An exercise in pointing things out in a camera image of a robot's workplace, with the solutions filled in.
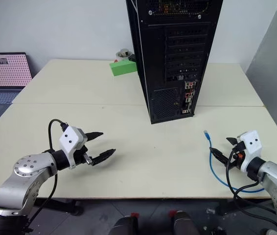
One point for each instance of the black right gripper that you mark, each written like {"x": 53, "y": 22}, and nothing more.
{"x": 237, "y": 156}

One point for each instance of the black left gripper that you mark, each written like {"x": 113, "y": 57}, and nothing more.
{"x": 82, "y": 156}

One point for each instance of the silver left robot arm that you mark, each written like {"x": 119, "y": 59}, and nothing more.
{"x": 30, "y": 169}

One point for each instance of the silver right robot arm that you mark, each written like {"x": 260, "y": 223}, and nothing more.
{"x": 275, "y": 176}

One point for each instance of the green rectangular box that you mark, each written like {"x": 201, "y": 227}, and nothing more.
{"x": 123, "y": 68}

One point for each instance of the dark rounded shape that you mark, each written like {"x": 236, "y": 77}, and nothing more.
{"x": 186, "y": 224}
{"x": 126, "y": 226}

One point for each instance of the white round container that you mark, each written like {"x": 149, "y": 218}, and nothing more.
{"x": 123, "y": 55}

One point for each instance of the grey partition panel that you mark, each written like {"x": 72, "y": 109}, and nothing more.
{"x": 275, "y": 61}

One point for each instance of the black computer tower case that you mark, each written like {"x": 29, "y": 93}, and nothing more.
{"x": 177, "y": 49}

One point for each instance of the open grey laptop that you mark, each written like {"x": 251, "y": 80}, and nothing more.
{"x": 4, "y": 71}

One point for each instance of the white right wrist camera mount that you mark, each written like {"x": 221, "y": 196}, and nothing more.
{"x": 251, "y": 144}

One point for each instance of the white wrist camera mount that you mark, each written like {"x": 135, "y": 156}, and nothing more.
{"x": 68, "y": 139}
{"x": 251, "y": 144}

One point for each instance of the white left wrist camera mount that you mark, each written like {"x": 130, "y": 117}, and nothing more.
{"x": 68, "y": 139}

